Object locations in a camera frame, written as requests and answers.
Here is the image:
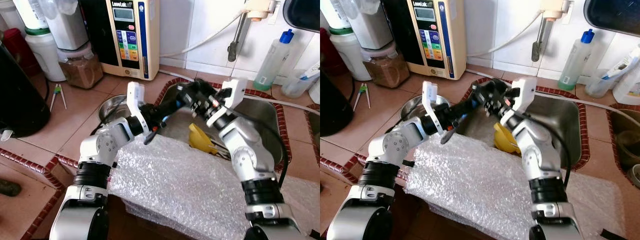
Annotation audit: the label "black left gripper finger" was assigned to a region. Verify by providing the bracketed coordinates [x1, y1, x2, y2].
[143, 125, 162, 147]
[439, 125, 459, 146]
[461, 91, 493, 115]
[165, 91, 197, 115]

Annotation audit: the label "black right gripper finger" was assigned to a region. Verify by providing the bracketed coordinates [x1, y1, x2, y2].
[175, 80, 207, 102]
[470, 78, 502, 100]

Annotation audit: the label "metal cutlery piece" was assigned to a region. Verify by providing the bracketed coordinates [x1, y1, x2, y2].
[209, 141, 235, 162]

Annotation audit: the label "clear bubble wrap sheet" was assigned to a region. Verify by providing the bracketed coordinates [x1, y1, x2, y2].
[404, 132, 626, 240]
[107, 134, 321, 240]

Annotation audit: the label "large steel sink basin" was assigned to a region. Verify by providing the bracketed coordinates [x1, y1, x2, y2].
[155, 80, 292, 171]
[455, 77, 591, 171]

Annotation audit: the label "beige water ionizer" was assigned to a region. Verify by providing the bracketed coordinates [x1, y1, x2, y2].
[407, 0, 468, 81]
[106, 0, 161, 81]

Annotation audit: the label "clear container brown contents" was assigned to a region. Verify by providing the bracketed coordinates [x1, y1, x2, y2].
[361, 41, 411, 89]
[56, 41, 105, 90]

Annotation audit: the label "clear bottle blue cap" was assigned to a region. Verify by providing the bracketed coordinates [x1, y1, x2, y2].
[557, 28, 596, 92]
[253, 28, 295, 92]

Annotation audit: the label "clear plastic cup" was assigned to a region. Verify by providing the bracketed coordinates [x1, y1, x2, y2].
[585, 70, 618, 99]
[281, 70, 313, 99]

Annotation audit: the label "white toothpaste tube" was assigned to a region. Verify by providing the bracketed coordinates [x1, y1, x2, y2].
[299, 62, 321, 82]
[602, 44, 640, 81]

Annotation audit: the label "white canister green lid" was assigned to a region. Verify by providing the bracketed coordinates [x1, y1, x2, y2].
[330, 27, 373, 82]
[24, 27, 67, 83]

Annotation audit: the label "black kettle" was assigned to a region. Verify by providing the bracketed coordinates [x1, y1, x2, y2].
[0, 42, 52, 138]
[320, 70, 356, 137]

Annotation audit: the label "grey plastic jug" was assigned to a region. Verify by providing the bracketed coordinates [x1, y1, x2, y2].
[345, 0, 396, 50]
[40, 0, 90, 51]

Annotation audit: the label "red container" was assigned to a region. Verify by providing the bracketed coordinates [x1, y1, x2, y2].
[320, 27, 347, 78]
[2, 27, 42, 78]

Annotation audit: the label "dark blue hanging basin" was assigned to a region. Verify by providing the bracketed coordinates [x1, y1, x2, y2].
[584, 0, 640, 38]
[282, 0, 321, 34]

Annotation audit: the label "dark bowl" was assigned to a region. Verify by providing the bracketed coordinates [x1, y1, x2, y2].
[615, 129, 640, 168]

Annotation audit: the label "dark rounded object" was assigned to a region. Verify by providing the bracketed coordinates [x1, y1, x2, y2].
[0, 178, 23, 198]

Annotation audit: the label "grey cup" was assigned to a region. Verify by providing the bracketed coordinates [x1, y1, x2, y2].
[627, 164, 640, 188]

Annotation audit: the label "white labelled bottle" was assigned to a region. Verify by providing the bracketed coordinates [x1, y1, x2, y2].
[320, 0, 352, 30]
[12, 0, 50, 31]

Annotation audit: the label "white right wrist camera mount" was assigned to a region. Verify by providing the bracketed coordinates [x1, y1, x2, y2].
[501, 77, 539, 129]
[206, 78, 249, 129]

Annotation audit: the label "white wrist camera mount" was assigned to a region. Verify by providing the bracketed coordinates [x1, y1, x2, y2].
[422, 80, 446, 136]
[206, 78, 249, 129]
[126, 81, 151, 137]
[501, 77, 539, 129]

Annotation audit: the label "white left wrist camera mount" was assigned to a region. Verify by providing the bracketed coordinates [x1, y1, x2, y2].
[422, 80, 446, 136]
[126, 81, 151, 137]

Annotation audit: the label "white curved hose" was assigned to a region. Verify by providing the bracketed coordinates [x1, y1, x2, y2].
[466, 12, 551, 58]
[159, 12, 248, 58]

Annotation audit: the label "wall tap chrome spout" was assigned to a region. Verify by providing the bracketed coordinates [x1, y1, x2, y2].
[531, 0, 575, 63]
[227, 0, 278, 63]

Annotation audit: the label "grey drain hose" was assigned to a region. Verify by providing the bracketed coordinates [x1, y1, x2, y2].
[159, 69, 321, 117]
[466, 69, 640, 128]

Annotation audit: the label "green handled tongs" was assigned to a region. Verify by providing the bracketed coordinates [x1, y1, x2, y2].
[353, 83, 372, 112]
[49, 83, 68, 112]

